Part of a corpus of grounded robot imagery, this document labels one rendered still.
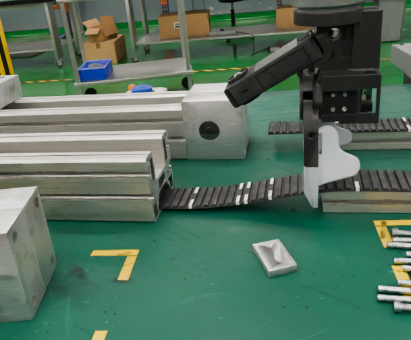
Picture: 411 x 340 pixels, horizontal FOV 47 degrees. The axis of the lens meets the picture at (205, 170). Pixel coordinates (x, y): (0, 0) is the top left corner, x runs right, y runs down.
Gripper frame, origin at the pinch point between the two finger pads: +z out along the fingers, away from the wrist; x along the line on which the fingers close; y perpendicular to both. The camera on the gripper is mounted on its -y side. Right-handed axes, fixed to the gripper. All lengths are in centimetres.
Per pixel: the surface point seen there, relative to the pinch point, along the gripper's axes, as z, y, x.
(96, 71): 48, -150, 281
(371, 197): 0.9, 7.1, -2.0
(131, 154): -5.4, -20.4, -3.5
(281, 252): 2.2, -2.8, -11.7
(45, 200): 0.0, -32.1, -5.1
